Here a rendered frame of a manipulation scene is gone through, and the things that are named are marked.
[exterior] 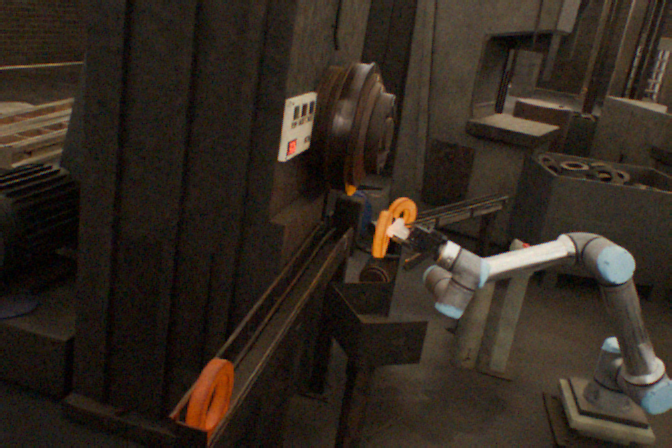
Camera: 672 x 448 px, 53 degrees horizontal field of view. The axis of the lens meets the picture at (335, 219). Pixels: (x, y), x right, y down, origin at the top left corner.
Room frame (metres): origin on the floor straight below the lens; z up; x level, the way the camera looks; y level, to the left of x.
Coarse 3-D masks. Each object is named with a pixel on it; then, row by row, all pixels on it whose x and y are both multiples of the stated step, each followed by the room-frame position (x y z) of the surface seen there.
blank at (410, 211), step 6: (402, 198) 2.75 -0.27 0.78; (396, 204) 2.71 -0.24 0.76; (402, 204) 2.73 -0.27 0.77; (408, 204) 2.75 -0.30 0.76; (414, 204) 2.78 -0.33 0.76; (390, 210) 2.71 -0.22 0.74; (396, 210) 2.70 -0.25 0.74; (402, 210) 2.73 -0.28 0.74; (408, 210) 2.76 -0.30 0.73; (414, 210) 2.78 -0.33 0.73; (396, 216) 2.71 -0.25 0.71; (408, 216) 2.77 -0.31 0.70; (414, 216) 2.79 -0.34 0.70; (408, 222) 2.77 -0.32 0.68
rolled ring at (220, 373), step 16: (208, 368) 1.27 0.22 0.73; (224, 368) 1.30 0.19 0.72; (208, 384) 1.23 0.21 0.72; (224, 384) 1.35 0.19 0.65; (192, 400) 1.21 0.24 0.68; (208, 400) 1.23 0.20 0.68; (224, 400) 1.34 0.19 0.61; (192, 416) 1.20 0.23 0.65; (208, 416) 1.31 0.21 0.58; (208, 432) 1.25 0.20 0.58
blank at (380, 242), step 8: (384, 216) 2.08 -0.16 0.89; (392, 216) 2.16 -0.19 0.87; (384, 224) 2.06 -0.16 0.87; (376, 232) 2.04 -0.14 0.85; (384, 232) 2.04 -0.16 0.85; (376, 240) 2.04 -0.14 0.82; (384, 240) 2.04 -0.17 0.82; (376, 248) 2.04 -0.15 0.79; (384, 248) 2.09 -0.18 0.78; (376, 256) 2.07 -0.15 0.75
